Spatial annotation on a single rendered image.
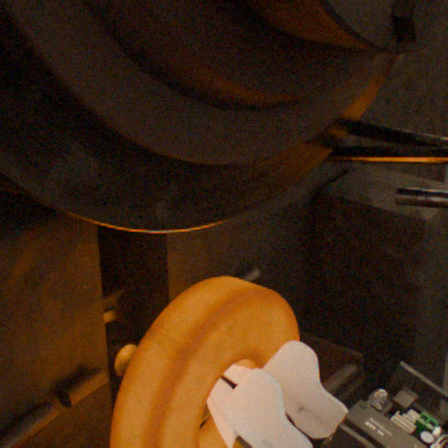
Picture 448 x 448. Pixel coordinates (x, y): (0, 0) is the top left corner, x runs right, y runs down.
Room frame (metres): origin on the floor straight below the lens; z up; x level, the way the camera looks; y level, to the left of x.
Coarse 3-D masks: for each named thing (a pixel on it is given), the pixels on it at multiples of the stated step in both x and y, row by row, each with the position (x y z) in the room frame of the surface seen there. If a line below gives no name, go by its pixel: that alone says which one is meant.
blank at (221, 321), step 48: (192, 288) 0.46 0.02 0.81; (240, 288) 0.46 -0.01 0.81; (144, 336) 0.43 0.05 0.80; (192, 336) 0.42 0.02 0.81; (240, 336) 0.45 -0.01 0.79; (288, 336) 0.49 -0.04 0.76; (144, 384) 0.40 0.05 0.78; (192, 384) 0.41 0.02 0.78; (144, 432) 0.39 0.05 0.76; (192, 432) 0.41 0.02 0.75
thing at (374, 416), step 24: (408, 384) 0.41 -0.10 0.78; (432, 384) 0.40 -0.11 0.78; (360, 408) 0.38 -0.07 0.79; (384, 408) 0.39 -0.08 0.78; (408, 408) 0.39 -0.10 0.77; (336, 432) 0.36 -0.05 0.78; (360, 432) 0.36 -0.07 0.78; (384, 432) 0.36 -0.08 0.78; (408, 432) 0.37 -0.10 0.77; (432, 432) 0.38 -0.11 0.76
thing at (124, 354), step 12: (108, 324) 0.51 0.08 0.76; (120, 324) 0.51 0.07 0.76; (108, 336) 0.50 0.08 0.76; (120, 336) 0.50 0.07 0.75; (132, 336) 0.51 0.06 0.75; (108, 348) 0.49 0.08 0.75; (120, 348) 0.49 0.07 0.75; (132, 348) 0.50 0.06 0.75; (108, 360) 0.49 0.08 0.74; (120, 360) 0.49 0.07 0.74; (120, 372) 0.49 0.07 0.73
